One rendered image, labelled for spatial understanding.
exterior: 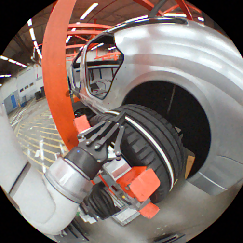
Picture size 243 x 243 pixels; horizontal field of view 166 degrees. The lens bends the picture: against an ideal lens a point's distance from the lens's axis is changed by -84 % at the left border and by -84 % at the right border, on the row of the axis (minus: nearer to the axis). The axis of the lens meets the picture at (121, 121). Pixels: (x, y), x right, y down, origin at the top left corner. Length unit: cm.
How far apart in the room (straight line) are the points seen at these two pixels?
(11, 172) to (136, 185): 23
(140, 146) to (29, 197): 29
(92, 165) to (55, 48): 60
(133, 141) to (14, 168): 29
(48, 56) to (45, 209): 62
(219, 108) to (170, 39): 38
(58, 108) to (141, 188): 59
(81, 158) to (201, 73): 48
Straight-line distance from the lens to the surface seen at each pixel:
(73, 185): 16
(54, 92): 59
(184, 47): 47
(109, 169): 27
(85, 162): 17
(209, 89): 44
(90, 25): 383
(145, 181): 22
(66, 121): 66
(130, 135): 28
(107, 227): 142
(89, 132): 25
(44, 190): 16
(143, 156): 26
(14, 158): 16
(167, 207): 150
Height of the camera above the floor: 136
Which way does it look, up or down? 34 degrees down
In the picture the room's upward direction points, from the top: straight up
